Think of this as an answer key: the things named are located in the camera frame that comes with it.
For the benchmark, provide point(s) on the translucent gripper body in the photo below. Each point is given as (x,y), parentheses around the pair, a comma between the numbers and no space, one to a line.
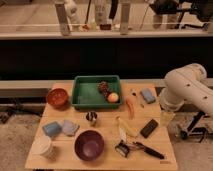
(166,117)

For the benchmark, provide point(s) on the red yellow apple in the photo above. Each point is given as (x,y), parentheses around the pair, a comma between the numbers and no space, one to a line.
(113,97)

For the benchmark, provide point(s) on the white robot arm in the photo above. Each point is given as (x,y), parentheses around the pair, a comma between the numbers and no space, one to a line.
(185,84)

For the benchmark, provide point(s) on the small metal cup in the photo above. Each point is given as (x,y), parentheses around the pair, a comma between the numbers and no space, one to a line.
(91,117)

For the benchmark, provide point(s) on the white paper cup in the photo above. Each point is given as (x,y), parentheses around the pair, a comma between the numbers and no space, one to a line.
(42,146)

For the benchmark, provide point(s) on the black remote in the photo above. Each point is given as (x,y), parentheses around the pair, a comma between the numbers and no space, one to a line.
(149,128)

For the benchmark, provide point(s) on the blue sponge right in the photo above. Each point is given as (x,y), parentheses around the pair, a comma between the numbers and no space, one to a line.
(148,96)

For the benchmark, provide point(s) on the blue sponge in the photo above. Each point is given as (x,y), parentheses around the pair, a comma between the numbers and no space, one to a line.
(52,129)
(148,96)

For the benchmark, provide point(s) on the yellow banana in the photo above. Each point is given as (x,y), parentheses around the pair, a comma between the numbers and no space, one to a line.
(126,127)

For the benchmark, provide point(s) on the orange carrot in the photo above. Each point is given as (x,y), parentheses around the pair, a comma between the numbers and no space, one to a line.
(130,108)

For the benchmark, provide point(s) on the small spoon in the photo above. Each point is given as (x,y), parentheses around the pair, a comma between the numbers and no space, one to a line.
(133,92)

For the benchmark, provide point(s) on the white knife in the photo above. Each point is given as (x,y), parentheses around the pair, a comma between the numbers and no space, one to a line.
(122,134)

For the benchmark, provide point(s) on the black binder clip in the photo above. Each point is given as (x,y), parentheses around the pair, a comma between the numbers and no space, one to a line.
(122,148)

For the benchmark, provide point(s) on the dark grape bunch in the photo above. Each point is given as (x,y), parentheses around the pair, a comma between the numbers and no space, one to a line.
(103,88)

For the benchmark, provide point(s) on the purple bowl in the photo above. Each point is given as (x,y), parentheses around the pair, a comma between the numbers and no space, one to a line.
(89,145)

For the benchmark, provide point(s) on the green plastic tray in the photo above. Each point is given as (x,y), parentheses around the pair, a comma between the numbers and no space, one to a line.
(85,94)

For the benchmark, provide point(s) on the light blue cloth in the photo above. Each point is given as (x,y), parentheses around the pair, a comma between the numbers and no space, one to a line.
(69,128)

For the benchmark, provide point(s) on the red bowl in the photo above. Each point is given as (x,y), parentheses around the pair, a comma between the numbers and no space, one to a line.
(57,97)

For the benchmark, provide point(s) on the black handled peeler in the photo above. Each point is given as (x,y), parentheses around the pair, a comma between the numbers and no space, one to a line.
(149,150)

